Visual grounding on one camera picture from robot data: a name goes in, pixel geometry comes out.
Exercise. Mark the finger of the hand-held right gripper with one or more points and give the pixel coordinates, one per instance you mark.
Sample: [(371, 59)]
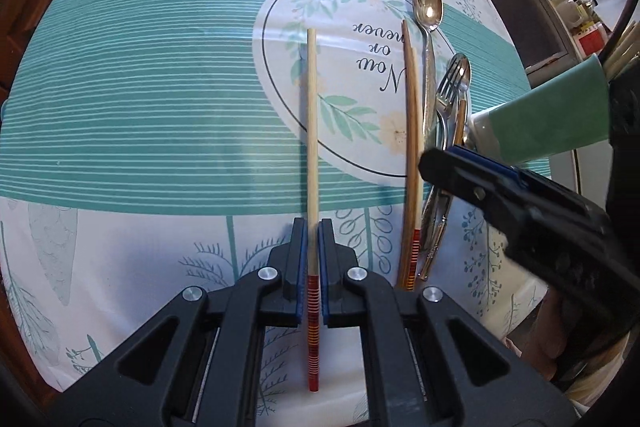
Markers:
[(500, 169), (475, 192)]

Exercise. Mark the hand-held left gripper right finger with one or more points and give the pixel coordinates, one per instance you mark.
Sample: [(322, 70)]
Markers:
[(325, 267)]

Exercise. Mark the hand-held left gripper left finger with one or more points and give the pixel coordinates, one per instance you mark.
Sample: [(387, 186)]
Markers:
[(300, 267)]

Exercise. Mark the green utensil holder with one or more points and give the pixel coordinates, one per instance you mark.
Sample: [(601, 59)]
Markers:
[(550, 117)]

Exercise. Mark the silver fork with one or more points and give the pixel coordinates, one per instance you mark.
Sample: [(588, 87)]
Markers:
[(446, 87)]

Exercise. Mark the large silver spoon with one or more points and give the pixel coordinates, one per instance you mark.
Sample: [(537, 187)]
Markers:
[(428, 7)]

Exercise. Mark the person's right forearm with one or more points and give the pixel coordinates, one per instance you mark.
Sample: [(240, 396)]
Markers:
[(605, 382)]

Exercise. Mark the red-labelled tub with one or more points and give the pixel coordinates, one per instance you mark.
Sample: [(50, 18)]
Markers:
[(590, 41)]

